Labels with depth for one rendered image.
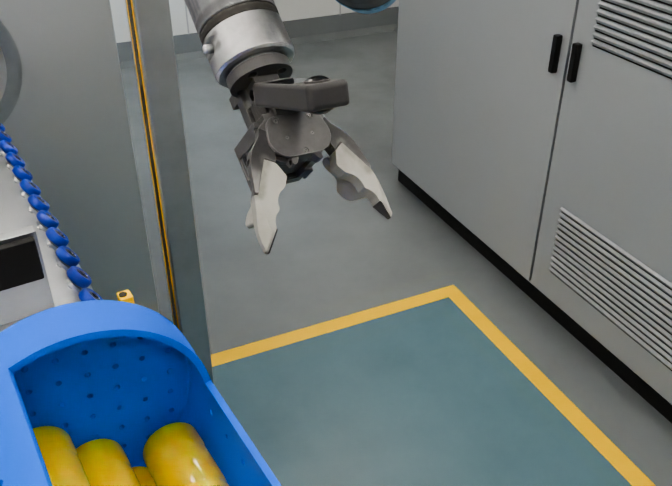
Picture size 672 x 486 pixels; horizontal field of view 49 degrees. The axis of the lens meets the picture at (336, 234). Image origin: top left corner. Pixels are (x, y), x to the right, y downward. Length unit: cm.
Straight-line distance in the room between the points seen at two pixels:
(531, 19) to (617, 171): 58
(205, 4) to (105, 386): 44
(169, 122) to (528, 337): 170
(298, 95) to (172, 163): 77
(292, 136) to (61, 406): 40
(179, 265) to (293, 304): 129
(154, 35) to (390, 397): 148
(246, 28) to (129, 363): 40
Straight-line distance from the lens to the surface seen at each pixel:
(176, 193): 148
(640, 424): 253
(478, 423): 240
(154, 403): 94
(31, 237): 127
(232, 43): 79
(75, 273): 134
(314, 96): 69
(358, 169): 78
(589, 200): 248
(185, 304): 162
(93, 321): 80
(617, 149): 235
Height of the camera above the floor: 171
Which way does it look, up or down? 32 degrees down
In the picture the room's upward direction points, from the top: straight up
